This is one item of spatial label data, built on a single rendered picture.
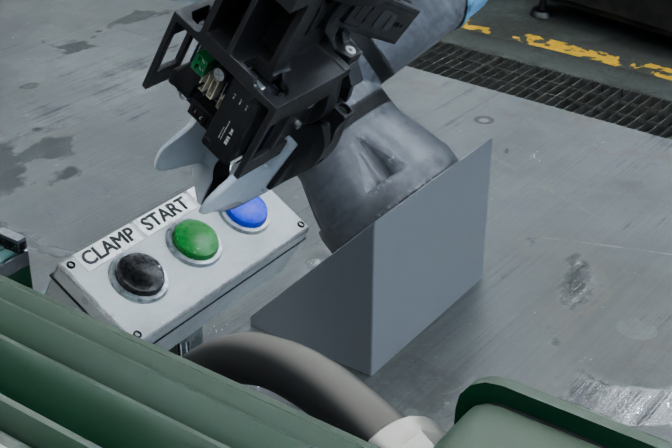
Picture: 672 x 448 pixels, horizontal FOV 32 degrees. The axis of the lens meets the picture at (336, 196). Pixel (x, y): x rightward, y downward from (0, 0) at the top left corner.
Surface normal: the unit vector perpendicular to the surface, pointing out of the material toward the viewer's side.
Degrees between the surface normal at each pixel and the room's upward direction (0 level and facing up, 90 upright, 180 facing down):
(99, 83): 0
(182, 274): 30
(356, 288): 90
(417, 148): 26
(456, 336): 0
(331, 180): 68
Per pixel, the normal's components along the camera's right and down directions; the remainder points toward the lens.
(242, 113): -0.57, 0.39
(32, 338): -0.48, -0.16
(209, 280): 0.41, -0.62
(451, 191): 0.82, 0.27
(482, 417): -0.16, -0.92
